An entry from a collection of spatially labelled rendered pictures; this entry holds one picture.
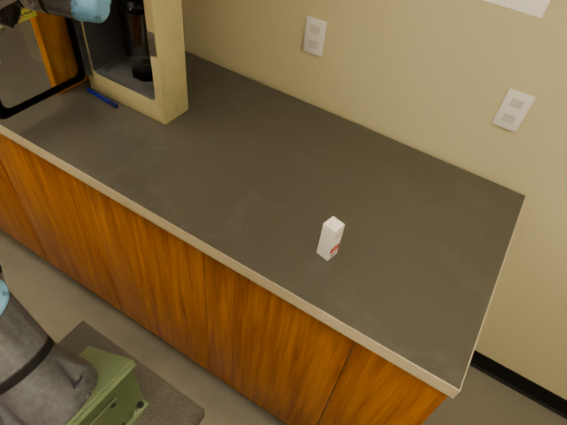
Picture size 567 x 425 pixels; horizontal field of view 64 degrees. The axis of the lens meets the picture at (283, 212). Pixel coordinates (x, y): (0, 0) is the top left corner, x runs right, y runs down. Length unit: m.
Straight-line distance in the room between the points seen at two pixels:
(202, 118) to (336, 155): 0.45
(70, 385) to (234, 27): 1.30
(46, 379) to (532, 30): 1.26
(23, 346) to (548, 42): 1.27
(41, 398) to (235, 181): 0.75
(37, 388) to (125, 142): 0.85
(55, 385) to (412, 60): 1.19
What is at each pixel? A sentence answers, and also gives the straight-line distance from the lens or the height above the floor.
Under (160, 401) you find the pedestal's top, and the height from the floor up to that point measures 0.94.
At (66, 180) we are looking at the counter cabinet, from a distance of 1.55.
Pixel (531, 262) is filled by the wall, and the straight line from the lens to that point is 1.73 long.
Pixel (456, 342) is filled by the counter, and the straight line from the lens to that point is 1.10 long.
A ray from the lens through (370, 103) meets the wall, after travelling 1.54.
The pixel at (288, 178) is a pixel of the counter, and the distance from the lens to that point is 1.30.
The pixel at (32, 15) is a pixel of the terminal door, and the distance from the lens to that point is 1.48.
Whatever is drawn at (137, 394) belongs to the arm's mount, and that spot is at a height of 1.01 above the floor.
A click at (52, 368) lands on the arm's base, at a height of 1.16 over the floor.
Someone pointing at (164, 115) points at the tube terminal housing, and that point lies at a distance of 1.46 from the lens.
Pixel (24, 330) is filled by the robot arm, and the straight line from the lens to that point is 0.75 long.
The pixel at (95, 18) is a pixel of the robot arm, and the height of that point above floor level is 1.41.
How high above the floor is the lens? 1.82
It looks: 47 degrees down
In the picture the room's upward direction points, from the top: 8 degrees clockwise
